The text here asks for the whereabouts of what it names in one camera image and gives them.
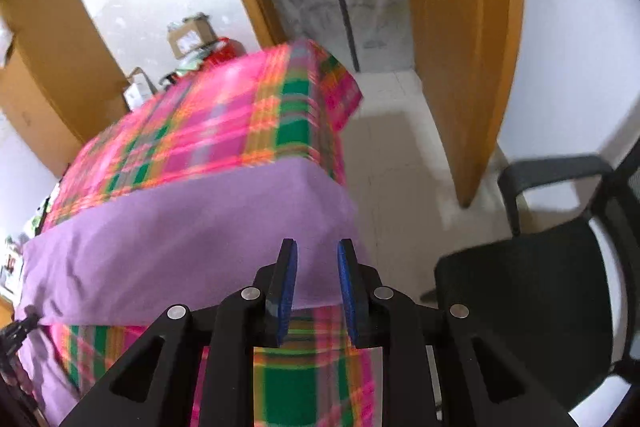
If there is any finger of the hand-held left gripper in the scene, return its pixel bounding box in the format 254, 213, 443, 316
0, 314, 40, 358

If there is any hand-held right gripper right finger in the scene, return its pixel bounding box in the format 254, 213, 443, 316
336, 238, 576, 427

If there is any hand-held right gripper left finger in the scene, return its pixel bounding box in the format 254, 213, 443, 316
60, 238, 299, 427

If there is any purple sweater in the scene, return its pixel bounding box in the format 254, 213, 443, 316
14, 157, 373, 427

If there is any black office chair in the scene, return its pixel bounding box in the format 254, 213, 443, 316
420, 154, 640, 413

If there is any pink plaid blanket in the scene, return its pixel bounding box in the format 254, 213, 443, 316
37, 39, 386, 427

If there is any white cardboard box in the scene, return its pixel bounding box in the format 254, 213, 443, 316
122, 67, 153, 110

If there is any wooden door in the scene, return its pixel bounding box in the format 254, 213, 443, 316
390, 0, 526, 208

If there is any wooden wardrobe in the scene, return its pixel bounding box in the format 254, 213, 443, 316
0, 0, 131, 178

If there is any brown cardboard box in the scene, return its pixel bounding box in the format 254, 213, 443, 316
167, 14, 216, 58

